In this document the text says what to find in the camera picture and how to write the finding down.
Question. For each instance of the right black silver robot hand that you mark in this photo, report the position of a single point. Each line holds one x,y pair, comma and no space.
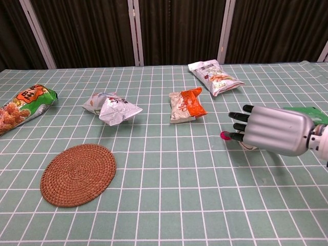
276,130

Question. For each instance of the green flat sachet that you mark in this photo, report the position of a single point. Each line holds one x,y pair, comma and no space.
312,114

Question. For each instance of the green orange snack bag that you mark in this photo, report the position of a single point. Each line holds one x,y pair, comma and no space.
25,107

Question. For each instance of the green white grid tablecloth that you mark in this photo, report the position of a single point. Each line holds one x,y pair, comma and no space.
164,205

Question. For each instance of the round woven brown coaster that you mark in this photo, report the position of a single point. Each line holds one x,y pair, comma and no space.
78,175

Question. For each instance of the white screen frame post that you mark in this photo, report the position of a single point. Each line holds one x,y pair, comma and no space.
135,30
226,30
323,52
38,33

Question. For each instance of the black pleated curtain panel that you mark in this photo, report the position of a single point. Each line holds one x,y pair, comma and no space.
15,33
182,30
276,28
87,30

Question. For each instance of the white peanut snack bag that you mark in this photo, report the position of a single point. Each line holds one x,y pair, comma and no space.
215,77

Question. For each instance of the orange white snack packet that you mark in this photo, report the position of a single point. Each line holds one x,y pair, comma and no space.
187,106

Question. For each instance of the crumpled white silver snack bag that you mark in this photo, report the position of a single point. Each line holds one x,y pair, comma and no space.
115,110

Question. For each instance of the small pink candy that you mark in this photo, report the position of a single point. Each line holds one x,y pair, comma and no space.
225,135

